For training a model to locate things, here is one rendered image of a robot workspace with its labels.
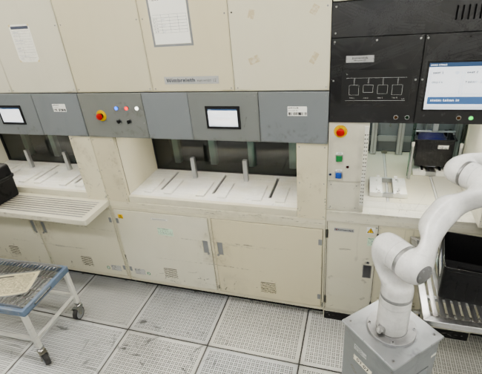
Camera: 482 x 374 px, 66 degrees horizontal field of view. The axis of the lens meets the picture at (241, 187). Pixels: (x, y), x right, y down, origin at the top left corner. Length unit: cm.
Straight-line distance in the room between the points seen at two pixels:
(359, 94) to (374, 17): 34
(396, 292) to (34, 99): 233
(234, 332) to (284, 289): 45
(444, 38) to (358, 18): 37
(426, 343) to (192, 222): 152
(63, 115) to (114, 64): 54
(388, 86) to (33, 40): 199
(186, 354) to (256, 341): 46
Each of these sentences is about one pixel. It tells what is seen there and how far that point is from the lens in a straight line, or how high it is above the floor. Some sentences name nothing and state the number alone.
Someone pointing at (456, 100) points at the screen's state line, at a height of 151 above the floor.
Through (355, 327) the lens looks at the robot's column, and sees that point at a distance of 173.
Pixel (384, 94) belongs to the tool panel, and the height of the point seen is 154.
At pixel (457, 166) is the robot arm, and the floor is 141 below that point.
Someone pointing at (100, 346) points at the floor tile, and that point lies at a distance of 288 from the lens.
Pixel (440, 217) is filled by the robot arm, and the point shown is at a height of 128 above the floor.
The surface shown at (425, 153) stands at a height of 103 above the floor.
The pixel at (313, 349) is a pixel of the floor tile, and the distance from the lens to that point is 261.
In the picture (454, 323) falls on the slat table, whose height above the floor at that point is 76.
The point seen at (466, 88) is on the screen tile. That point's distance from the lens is 198.
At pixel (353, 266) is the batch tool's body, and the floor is 48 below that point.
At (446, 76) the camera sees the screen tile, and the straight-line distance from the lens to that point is 195.
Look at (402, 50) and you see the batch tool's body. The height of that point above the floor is 174.
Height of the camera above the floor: 205
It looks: 28 degrees down
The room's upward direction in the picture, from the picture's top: 5 degrees counter-clockwise
